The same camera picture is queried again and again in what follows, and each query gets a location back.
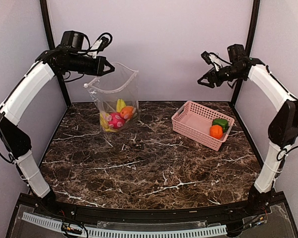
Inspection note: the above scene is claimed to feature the yellow toy banana bunch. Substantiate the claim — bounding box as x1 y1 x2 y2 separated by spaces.
116 99 126 113

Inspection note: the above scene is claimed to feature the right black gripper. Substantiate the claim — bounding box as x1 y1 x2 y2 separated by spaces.
197 64 244 88

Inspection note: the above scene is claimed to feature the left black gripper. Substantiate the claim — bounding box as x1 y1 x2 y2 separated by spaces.
64 52 116 76

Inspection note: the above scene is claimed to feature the yellow toy pear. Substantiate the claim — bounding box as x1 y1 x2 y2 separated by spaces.
99 113 110 132

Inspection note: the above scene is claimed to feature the red toy apple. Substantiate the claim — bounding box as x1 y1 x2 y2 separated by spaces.
106 112 125 129

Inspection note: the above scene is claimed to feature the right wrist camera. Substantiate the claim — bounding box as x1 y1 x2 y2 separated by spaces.
201 51 223 71

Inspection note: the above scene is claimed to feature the pink plastic basket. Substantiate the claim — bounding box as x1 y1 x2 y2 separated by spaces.
171 101 234 151

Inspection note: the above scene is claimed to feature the orange toy orange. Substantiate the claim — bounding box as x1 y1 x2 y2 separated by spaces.
209 125 224 139

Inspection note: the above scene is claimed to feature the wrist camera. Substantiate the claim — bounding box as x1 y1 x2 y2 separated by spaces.
87 32 113 58
201 51 223 71

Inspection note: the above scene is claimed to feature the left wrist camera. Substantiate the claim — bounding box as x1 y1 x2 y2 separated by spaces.
87 32 113 58

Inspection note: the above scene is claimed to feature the clear zip top bag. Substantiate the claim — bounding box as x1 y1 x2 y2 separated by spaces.
84 62 140 132

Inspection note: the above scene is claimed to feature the white slotted cable duct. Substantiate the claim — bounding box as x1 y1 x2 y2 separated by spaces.
21 212 227 238

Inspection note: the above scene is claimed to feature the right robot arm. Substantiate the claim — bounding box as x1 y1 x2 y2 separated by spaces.
198 44 298 215

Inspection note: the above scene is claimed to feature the orange green toy mango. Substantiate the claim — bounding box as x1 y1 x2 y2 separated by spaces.
120 106 136 120

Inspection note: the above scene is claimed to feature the black frame post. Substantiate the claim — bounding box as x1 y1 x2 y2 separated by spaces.
39 0 72 108
230 0 260 106

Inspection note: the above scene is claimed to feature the left black frame post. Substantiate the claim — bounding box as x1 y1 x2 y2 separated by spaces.
39 0 72 108

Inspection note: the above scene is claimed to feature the black front rail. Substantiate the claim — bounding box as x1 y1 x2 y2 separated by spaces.
12 192 296 232

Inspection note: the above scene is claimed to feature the right black frame post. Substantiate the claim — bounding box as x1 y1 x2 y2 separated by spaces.
230 0 260 106

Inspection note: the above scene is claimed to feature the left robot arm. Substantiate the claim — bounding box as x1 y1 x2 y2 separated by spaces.
0 31 115 216

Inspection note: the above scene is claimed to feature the green toy pepper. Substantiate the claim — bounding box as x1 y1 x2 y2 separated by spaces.
212 118 229 133

